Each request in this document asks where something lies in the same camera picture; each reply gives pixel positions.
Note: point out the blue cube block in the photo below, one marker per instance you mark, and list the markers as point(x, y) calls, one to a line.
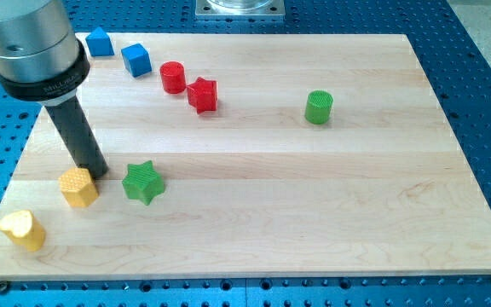
point(136, 60)

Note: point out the red star block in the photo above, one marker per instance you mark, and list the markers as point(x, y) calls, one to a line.
point(202, 95)

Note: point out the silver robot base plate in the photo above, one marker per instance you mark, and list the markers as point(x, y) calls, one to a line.
point(220, 8)

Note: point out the red cylinder block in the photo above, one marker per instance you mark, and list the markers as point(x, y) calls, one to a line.
point(172, 75)

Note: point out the yellow hexagon block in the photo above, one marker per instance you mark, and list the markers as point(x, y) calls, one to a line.
point(78, 187)

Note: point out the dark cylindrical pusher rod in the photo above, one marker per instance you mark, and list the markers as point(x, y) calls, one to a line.
point(75, 131)

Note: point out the blue triangular prism block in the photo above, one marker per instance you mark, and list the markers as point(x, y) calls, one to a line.
point(99, 43)

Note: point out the yellow heart block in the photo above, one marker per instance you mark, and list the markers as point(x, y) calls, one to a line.
point(23, 229)

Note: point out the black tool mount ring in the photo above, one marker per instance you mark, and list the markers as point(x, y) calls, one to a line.
point(51, 88)

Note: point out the green cylinder block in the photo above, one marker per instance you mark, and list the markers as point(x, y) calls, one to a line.
point(318, 107)

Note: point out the wooden board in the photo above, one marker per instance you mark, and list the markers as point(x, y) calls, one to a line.
point(253, 189)

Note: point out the green star block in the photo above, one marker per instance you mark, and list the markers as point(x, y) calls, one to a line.
point(142, 182)

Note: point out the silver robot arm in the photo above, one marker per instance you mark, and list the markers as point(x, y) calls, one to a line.
point(41, 60)

